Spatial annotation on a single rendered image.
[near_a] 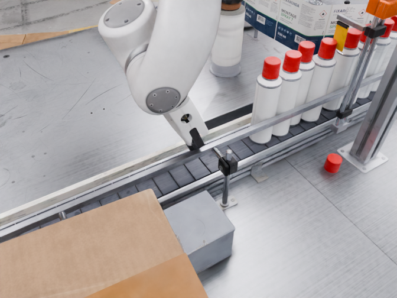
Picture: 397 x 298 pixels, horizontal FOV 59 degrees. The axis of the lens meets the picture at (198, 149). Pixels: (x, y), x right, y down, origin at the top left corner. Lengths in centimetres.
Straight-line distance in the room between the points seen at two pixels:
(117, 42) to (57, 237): 26
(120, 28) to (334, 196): 57
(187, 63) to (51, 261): 26
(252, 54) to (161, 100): 72
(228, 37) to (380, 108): 41
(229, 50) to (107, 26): 53
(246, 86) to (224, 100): 9
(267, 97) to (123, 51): 34
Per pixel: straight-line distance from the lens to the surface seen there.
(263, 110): 75
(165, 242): 37
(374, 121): 86
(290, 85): 75
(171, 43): 42
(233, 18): 94
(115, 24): 50
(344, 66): 89
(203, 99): 94
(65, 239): 40
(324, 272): 72
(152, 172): 64
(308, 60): 79
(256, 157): 79
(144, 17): 49
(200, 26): 44
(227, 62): 100
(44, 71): 124
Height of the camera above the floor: 144
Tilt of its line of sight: 45 degrees down
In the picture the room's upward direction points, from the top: straight up
